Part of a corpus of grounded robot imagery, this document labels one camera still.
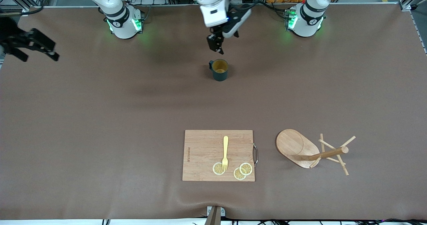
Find teal mug yellow inside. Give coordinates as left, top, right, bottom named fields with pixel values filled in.
left=209, top=59, right=229, bottom=82

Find wooden mug tree rack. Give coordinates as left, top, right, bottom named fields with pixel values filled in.
left=276, top=129, right=357, bottom=176

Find yellow plastic fork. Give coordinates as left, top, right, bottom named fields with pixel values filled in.
left=222, top=136, right=230, bottom=171

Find brown table cover mat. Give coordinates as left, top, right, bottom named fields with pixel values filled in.
left=0, top=3, right=427, bottom=220

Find metal table clamp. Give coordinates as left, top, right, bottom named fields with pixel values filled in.
left=206, top=206, right=226, bottom=217

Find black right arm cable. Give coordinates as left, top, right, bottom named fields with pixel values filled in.
left=0, top=5, right=44, bottom=17

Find wooden cutting board metal handle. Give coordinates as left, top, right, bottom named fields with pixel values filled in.
left=182, top=130, right=259, bottom=182

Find brown camera stand pole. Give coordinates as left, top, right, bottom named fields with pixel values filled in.
left=204, top=207, right=222, bottom=225

